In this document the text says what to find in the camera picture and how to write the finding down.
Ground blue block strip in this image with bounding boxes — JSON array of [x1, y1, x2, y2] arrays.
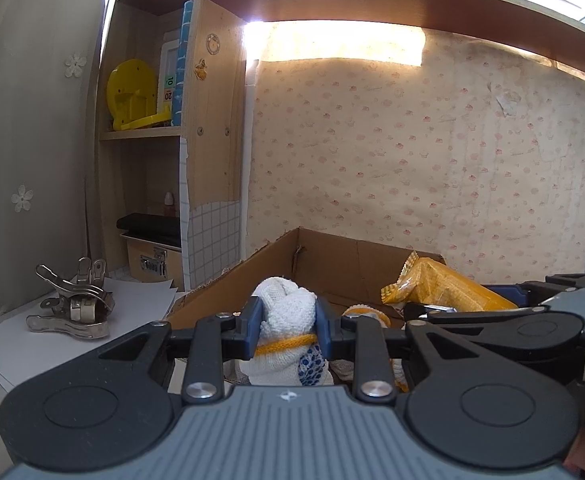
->
[[172, 0, 196, 126]]

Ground white framed board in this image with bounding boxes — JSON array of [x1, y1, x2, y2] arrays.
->
[[158, 40, 180, 111]]

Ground small metal spring clip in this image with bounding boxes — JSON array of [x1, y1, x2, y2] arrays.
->
[[75, 257, 108, 291]]

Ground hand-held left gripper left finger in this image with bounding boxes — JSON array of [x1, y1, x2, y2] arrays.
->
[[97, 296, 266, 407]]

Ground yellow plastic reel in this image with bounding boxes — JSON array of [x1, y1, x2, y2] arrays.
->
[[106, 58, 173, 132]]

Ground large metal spring clip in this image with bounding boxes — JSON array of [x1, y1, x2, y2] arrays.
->
[[25, 264, 118, 340]]

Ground yellow snack packet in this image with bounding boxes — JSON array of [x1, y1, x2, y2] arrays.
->
[[379, 251, 520, 313]]

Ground white knit glove yellow cuff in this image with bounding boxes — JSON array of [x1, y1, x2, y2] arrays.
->
[[342, 304, 393, 331]]

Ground wooden box with latch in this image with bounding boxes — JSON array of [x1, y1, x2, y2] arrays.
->
[[122, 232, 186, 286]]

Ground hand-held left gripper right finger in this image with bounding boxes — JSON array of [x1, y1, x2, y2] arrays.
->
[[315, 297, 478, 405]]

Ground white paper sheets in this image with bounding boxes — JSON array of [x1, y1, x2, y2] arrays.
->
[[0, 275, 183, 391]]

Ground black case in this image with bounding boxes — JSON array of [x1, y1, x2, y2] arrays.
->
[[116, 212, 183, 248]]

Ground wooden bookshelf with yellow reel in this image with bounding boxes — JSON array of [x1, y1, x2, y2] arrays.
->
[[85, 0, 248, 291]]

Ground cardboard shoe box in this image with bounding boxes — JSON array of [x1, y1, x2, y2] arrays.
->
[[165, 226, 473, 386]]

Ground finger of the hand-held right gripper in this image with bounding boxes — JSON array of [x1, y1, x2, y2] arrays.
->
[[482, 272, 585, 306], [403, 302, 553, 331]]

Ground white knit glove blue print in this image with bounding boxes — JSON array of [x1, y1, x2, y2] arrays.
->
[[240, 275, 335, 387]]

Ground wooden overhead shelf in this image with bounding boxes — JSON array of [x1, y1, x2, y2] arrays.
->
[[202, 0, 585, 91]]

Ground flower pattern curtain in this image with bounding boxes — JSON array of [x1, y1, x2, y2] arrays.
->
[[0, 0, 118, 331]]

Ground white cable duct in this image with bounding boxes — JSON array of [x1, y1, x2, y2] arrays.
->
[[242, 57, 260, 261]]

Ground torn tape piece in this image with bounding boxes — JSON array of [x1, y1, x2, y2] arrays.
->
[[492, 80, 523, 116]]

